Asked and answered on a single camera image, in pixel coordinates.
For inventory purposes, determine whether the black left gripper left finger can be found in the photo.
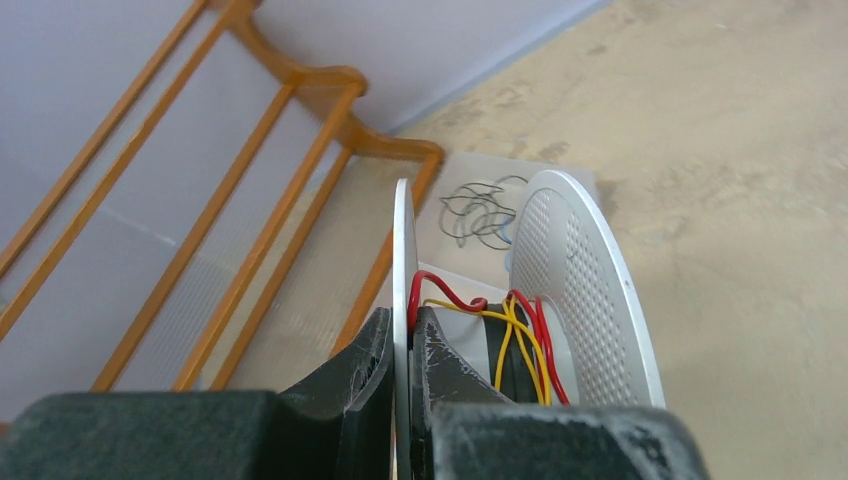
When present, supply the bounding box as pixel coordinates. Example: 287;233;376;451
1;308;394;479

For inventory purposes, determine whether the yellow cable on table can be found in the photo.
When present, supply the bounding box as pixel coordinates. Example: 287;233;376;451
422;295;554;407

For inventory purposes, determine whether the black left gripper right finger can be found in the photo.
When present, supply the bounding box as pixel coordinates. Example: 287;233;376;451
409;307;710;479

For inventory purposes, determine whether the red cable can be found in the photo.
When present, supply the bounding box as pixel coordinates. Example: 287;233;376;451
406;269;571;407

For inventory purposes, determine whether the clear plastic tray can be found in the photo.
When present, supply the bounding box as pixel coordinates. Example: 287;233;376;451
416;152;600;288

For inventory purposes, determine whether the orange wooden rack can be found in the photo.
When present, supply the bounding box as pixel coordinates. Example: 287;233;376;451
1;1;444;409

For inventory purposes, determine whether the black cable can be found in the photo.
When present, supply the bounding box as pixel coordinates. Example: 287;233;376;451
438;174;530;252

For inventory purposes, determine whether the grey cable spool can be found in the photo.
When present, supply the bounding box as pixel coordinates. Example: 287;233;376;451
391;170;665;479

